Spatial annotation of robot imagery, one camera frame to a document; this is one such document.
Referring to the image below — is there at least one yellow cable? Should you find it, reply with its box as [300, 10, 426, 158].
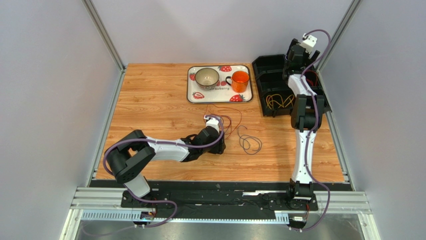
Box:
[265, 93, 296, 111]

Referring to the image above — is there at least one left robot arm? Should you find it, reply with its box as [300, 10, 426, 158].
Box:
[102, 126, 226, 198]

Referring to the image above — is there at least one white strawberry tray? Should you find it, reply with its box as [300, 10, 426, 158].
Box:
[186, 65, 253, 104]

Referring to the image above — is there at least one black compartment organizer box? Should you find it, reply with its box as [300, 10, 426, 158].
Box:
[251, 53, 332, 118]

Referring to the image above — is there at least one beige ceramic bowl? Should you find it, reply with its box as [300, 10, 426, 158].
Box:
[195, 67, 220, 90]

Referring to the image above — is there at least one orange mug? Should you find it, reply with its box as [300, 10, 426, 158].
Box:
[225, 70, 250, 93]

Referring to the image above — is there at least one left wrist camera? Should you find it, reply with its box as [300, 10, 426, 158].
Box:
[203, 115, 221, 133]

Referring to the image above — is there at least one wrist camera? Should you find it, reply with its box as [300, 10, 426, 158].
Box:
[203, 115, 221, 133]
[299, 33, 318, 54]

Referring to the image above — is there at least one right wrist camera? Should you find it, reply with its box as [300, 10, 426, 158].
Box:
[299, 33, 318, 54]

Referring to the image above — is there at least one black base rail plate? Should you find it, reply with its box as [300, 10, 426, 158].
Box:
[89, 179, 354, 221]

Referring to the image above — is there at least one aluminium frame post right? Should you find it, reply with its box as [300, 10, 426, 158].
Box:
[317, 0, 363, 72]

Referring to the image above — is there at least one aluminium frame post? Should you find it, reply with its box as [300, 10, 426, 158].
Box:
[317, 0, 363, 72]
[82, 0, 126, 72]

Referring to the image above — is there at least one aluminium frame post left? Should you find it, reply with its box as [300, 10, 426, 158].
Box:
[82, 0, 126, 72]

